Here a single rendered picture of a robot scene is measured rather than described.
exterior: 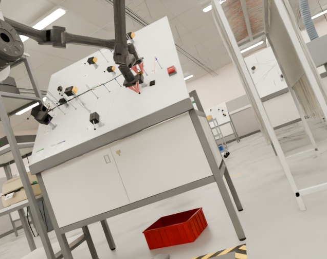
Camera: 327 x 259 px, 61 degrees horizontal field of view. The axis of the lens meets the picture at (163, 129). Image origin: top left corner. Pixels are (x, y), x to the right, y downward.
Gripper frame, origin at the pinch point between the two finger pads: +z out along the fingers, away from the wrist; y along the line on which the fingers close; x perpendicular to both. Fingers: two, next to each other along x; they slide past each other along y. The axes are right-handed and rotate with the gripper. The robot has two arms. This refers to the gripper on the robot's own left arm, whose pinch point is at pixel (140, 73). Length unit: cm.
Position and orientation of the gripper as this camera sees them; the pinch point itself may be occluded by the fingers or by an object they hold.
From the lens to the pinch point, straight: 187.7
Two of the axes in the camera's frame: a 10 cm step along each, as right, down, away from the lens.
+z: 3.5, 8.5, 3.9
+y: -9.1, 2.2, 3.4
